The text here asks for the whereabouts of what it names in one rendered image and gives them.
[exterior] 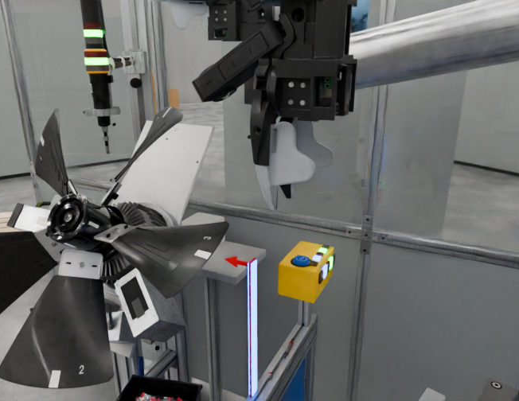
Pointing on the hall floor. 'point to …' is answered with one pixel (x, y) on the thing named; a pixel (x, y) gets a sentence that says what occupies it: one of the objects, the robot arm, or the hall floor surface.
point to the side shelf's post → (213, 338)
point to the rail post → (310, 372)
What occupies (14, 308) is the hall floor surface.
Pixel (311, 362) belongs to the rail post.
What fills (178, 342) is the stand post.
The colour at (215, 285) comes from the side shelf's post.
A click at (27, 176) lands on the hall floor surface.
